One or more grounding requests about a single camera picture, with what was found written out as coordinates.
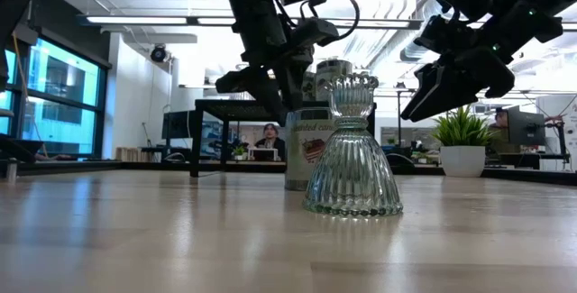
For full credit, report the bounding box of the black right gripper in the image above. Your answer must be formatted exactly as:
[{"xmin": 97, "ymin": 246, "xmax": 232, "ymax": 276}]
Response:
[{"xmin": 399, "ymin": 14, "xmax": 516, "ymax": 123}]

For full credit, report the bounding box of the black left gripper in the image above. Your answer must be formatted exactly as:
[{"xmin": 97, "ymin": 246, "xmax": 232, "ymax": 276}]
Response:
[{"xmin": 215, "ymin": 16, "xmax": 339, "ymax": 125}]

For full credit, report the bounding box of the green-tinted glass candlestick holder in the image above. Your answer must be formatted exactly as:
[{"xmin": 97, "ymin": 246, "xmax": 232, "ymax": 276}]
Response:
[{"xmin": 301, "ymin": 72, "xmax": 405, "ymax": 219}]

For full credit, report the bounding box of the person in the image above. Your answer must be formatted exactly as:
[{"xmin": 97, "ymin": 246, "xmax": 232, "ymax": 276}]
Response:
[
  {"xmin": 253, "ymin": 123, "xmax": 288, "ymax": 162},
  {"xmin": 489, "ymin": 107, "xmax": 519, "ymax": 155}
]

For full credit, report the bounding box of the green plant in white pot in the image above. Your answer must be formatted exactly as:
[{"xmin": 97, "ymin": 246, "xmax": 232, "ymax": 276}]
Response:
[{"xmin": 430, "ymin": 103, "xmax": 495, "ymax": 179}]

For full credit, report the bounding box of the small green background plant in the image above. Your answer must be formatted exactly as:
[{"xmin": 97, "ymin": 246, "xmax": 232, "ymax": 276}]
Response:
[{"xmin": 231, "ymin": 143, "xmax": 249, "ymax": 162}]

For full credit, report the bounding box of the black computer monitor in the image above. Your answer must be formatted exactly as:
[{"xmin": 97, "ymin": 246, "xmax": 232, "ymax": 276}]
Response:
[
  {"xmin": 160, "ymin": 109, "xmax": 198, "ymax": 141},
  {"xmin": 506, "ymin": 105, "xmax": 547, "ymax": 148}
]

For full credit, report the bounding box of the black bar with light strips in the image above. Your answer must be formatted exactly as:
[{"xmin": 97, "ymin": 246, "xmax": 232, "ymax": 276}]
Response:
[{"xmin": 77, "ymin": 14, "xmax": 577, "ymax": 32}]

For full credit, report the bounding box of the black background metal frame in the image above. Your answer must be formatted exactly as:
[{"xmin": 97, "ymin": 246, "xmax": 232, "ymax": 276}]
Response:
[{"xmin": 373, "ymin": 86, "xmax": 577, "ymax": 105}]

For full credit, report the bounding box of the black dome camera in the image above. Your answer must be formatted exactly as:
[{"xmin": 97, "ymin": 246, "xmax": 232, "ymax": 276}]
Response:
[{"xmin": 150, "ymin": 43, "xmax": 169, "ymax": 64}]

